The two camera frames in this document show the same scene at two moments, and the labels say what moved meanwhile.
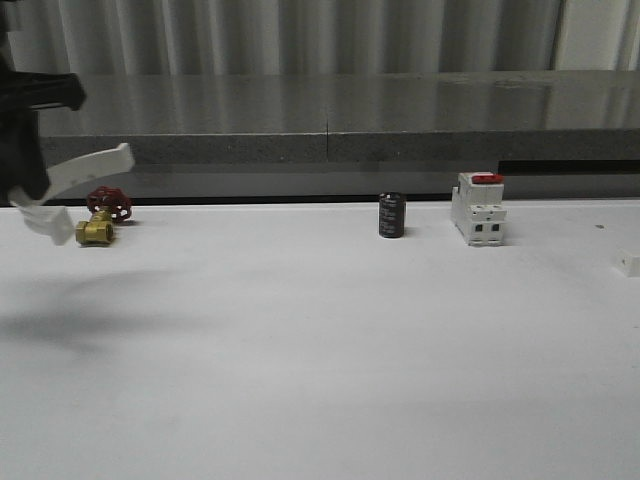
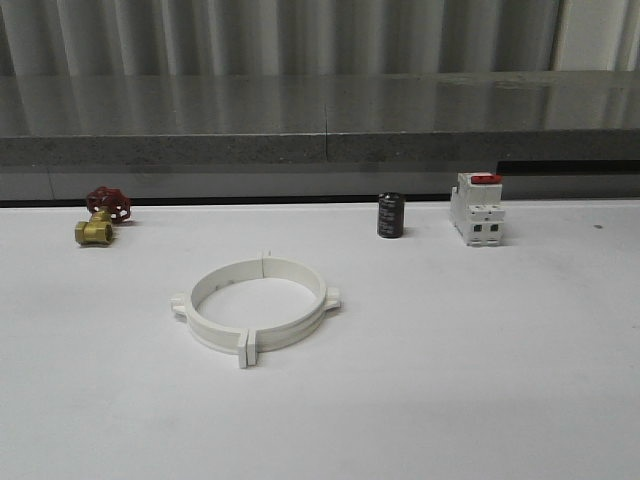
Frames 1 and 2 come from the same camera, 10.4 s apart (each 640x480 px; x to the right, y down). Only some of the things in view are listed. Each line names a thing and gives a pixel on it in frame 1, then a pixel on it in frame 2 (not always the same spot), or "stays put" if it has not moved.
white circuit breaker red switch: x=478 y=210 stays put
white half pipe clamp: x=52 y=221 -> x=217 y=334
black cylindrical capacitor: x=391 y=214 stays put
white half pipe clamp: x=627 y=263 -> x=280 y=335
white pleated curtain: x=234 y=36 stays put
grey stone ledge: x=590 y=115 stays put
